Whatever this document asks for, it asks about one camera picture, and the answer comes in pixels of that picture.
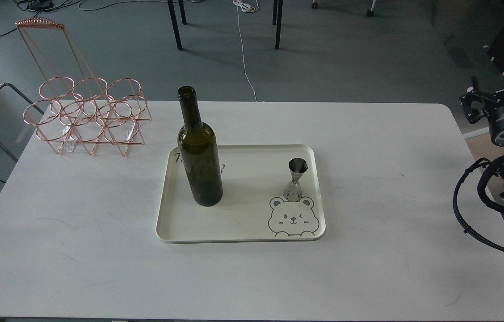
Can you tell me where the dark green wine bottle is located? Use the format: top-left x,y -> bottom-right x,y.
177,85 -> 223,207

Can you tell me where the white cable on floor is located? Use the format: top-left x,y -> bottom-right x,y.
233,0 -> 265,102

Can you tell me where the cream bear print tray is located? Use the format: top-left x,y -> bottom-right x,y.
156,144 -> 326,243

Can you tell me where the black table legs background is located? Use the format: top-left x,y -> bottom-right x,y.
167,0 -> 284,51

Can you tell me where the silver metal jigger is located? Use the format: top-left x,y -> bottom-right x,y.
283,158 -> 308,202

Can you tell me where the black corrugated cable right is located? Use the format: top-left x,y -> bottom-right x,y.
453,157 -> 504,263

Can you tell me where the copper wire bottle rack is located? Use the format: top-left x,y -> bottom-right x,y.
15,17 -> 152,156

